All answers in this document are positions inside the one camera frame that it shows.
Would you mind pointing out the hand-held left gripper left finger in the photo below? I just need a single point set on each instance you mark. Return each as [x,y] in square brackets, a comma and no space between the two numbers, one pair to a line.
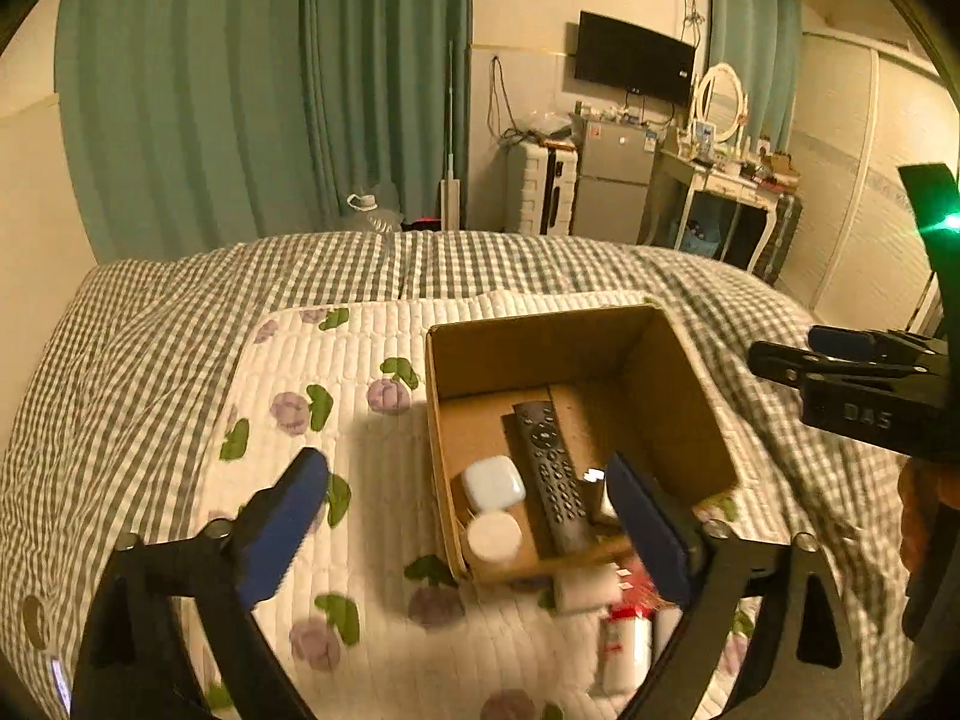
[279,529]

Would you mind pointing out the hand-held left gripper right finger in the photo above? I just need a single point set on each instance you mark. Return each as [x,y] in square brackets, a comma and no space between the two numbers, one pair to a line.
[651,536]

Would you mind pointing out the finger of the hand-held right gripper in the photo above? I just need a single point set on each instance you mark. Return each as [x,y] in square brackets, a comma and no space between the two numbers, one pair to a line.
[784,364]
[838,341]

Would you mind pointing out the brown cardboard box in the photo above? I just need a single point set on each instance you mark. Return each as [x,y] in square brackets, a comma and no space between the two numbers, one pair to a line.
[660,405]

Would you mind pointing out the person's right hand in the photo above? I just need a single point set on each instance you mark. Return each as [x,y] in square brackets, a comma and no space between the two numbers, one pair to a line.
[916,517]

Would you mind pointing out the red packet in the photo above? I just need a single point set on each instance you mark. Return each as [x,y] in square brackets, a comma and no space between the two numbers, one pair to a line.
[636,592]

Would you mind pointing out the small brown bottle white cap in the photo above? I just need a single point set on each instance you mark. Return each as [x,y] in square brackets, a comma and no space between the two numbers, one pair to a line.
[600,502]

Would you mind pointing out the small white carton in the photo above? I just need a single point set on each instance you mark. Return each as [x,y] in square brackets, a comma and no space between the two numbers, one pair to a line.
[585,589]

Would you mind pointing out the plain white bottle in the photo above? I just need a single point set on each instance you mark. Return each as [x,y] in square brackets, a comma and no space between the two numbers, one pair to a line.
[666,630]

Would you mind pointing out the white floral quilted mat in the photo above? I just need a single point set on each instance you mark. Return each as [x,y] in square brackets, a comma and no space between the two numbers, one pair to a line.
[375,480]

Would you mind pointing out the white bottle red label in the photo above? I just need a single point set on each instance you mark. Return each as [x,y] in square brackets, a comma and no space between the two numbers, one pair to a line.
[626,649]

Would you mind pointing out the black remote control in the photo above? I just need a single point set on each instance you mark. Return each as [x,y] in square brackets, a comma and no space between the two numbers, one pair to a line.
[551,472]

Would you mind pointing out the dark trunk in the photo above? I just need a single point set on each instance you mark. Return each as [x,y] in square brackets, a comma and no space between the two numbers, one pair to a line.
[776,240]

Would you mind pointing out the blue basket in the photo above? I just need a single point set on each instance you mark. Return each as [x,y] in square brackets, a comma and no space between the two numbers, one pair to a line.
[697,236]

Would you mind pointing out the white round jar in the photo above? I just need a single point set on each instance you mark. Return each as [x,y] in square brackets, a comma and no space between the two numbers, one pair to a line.
[493,536]

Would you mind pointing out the pale blue rounded case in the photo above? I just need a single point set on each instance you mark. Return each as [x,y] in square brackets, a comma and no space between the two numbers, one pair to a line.
[491,486]

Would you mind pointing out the cream wardrobe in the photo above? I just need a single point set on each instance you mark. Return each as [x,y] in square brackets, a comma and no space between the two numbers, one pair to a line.
[855,165]

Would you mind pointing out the white dressing table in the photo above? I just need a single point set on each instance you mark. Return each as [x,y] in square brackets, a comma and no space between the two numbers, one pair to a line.
[701,176]

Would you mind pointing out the grey small fridge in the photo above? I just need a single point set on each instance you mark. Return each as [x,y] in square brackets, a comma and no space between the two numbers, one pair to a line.
[611,172]

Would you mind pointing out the oval white framed mirror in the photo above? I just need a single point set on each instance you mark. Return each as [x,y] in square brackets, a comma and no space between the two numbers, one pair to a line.
[716,101]

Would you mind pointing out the white suitcase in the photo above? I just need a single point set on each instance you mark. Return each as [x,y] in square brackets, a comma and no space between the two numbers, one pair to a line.
[536,187]

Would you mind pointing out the green curtain beside mirror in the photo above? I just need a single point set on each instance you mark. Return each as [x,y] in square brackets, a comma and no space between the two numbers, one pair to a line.
[750,30]

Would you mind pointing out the clear water jug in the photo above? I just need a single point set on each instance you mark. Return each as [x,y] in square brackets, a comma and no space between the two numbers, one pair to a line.
[375,210]

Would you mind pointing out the grey pole with flat base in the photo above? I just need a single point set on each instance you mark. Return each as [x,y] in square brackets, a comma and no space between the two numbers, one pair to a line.
[450,165]

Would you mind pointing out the light green curtain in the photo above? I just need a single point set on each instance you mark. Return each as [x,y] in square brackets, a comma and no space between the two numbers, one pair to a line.
[180,90]

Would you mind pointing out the dark green curtain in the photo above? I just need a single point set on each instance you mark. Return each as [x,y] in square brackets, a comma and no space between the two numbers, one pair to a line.
[390,90]

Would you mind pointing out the black wall television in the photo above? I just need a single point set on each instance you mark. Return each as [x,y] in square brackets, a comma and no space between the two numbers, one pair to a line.
[634,60]

